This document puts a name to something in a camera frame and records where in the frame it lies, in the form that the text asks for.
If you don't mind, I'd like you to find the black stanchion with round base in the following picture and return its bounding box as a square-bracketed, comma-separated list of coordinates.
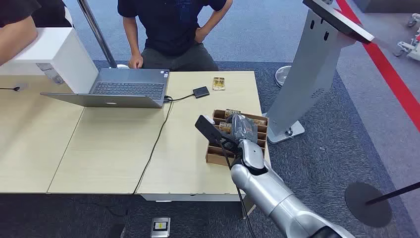
[344, 181, 420, 228]

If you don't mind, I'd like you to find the white box stand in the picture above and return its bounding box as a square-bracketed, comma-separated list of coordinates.
[0, 27, 99, 95]

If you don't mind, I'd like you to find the grey metal bracket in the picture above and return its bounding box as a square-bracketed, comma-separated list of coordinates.
[36, 63, 63, 84]

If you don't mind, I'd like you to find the white wheeled cart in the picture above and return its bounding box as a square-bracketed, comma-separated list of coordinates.
[395, 13, 420, 62]

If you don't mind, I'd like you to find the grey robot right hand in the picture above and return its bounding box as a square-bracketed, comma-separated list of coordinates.
[229, 114, 259, 142]

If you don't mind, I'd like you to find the person's right hand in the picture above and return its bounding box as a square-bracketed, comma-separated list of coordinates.
[128, 54, 144, 69]

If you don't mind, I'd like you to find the shiny metal pole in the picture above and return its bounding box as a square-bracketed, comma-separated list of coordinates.
[77, 0, 130, 69]

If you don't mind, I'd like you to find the short black reader cable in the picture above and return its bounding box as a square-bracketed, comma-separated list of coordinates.
[164, 93, 195, 103]

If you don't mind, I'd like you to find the long black laptop cable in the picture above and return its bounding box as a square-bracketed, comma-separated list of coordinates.
[133, 96, 174, 195]

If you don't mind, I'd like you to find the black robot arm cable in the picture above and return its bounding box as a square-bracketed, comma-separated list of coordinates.
[218, 139, 257, 238]

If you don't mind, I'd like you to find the metal floor socket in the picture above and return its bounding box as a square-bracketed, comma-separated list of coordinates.
[150, 217, 171, 238]

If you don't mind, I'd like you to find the grey open laptop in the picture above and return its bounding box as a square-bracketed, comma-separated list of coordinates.
[40, 68, 170, 109]

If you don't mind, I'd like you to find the silver kiosk stand with screen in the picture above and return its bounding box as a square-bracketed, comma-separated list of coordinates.
[265, 0, 375, 144]

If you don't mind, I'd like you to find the person at desk edge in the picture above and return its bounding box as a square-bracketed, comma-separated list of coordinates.
[0, 0, 73, 66]

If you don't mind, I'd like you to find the small black card reader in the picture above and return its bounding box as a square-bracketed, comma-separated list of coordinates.
[192, 86, 210, 99]

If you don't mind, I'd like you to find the brown cardboard card organizer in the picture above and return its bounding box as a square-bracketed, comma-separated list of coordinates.
[206, 109, 269, 167]

